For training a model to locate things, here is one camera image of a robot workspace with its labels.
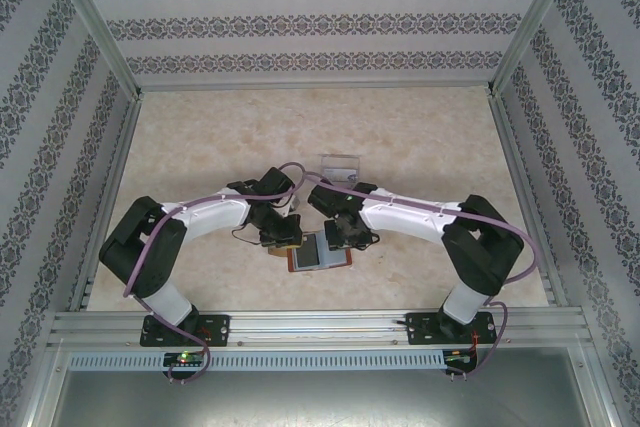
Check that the brown leather card holder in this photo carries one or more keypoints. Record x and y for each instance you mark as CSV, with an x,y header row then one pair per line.
x,y
336,259

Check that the clear acrylic card stand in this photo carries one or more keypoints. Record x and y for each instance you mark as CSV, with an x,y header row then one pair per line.
x,y
350,158

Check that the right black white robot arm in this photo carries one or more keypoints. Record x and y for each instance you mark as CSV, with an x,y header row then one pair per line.
x,y
480,257

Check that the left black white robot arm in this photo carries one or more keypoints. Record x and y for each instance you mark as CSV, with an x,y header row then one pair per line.
x,y
140,252

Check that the thin horizontal aluminium bar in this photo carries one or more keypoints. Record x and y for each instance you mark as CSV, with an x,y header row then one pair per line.
x,y
315,87

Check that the left small circuit board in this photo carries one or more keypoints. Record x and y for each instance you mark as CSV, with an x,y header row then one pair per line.
x,y
184,358

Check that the small circuit board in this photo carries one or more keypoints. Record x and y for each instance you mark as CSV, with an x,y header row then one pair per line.
x,y
460,357
184,358

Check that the right small circuit board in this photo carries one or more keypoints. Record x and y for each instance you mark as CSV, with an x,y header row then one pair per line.
x,y
460,357

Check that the grey metal panel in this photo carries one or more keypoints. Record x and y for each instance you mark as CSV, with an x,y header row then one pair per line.
x,y
320,402

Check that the wide aluminium mounting rail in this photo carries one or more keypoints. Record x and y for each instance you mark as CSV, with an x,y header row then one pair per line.
x,y
320,329

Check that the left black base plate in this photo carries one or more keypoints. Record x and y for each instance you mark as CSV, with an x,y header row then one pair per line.
x,y
220,329

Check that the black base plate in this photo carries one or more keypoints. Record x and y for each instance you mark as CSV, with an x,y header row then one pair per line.
x,y
220,329
420,329

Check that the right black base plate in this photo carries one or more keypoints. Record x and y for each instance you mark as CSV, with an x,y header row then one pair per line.
x,y
420,329

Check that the left aluminium side rail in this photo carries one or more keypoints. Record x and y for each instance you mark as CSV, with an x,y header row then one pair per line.
x,y
107,172

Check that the aluminium side rail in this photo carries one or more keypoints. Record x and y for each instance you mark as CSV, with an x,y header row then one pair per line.
x,y
525,172
107,172

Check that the right aluminium side rail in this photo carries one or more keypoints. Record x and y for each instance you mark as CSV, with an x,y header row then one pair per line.
x,y
525,172

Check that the left upright aluminium post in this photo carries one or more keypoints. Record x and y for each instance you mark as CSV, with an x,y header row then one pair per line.
x,y
95,22

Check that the upright aluminium post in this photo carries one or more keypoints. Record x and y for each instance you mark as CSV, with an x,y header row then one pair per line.
x,y
95,22
537,22

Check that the right upright aluminium post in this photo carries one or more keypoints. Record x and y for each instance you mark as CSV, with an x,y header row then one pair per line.
x,y
537,22

